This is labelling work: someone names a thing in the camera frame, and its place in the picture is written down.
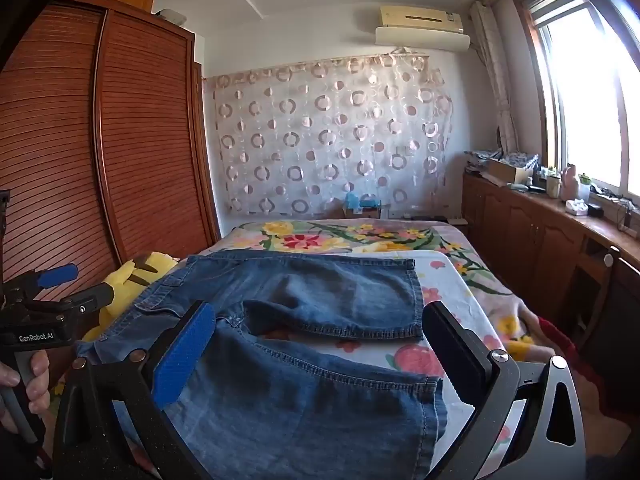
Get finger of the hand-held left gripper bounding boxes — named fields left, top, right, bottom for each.
left=27, top=282, right=121, bottom=317
left=0, top=263, right=79, bottom=303

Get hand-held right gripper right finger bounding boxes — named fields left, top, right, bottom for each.
left=422, top=301, right=587, bottom=480

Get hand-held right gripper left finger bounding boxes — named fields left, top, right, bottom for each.
left=52, top=301, right=217, bottom=480

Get blue denim pants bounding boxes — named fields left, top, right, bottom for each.
left=75, top=252, right=449, bottom=480

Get person's left hand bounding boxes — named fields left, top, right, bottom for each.
left=0, top=349, right=52, bottom=433

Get yellow plush toy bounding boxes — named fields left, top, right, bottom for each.
left=82, top=251, right=181, bottom=343

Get white floral bed sheet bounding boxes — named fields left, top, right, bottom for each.
left=117, top=247, right=518, bottom=480

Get red cloth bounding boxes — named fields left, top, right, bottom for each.
left=520, top=316, right=603, bottom=411

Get low wooden cabinet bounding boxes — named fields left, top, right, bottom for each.
left=461, top=172, right=640, bottom=411

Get brown slatted wooden wardrobe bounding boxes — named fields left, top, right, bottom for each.
left=0, top=0, right=221, bottom=381

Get colourful floral blanket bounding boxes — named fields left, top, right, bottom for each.
left=200, top=219, right=553, bottom=363

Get small box with blue item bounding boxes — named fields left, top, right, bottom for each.
left=342, top=193, right=382, bottom=219

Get open cardboard box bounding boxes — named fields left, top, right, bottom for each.
left=487, top=157, right=534, bottom=186

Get pink figurine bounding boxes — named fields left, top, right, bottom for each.
left=559, top=165, right=579, bottom=202

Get patterned blue cloth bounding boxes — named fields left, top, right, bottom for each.
left=467, top=148, right=542, bottom=167

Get sheer circle-patterned curtain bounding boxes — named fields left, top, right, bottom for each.
left=202, top=50, right=456, bottom=218

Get pale window curtain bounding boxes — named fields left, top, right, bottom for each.
left=469, top=1, right=519, bottom=155

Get window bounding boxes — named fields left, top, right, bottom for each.
left=517, top=0, right=640, bottom=211

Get wall air conditioner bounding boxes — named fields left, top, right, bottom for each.
left=375, top=6, right=472, bottom=52

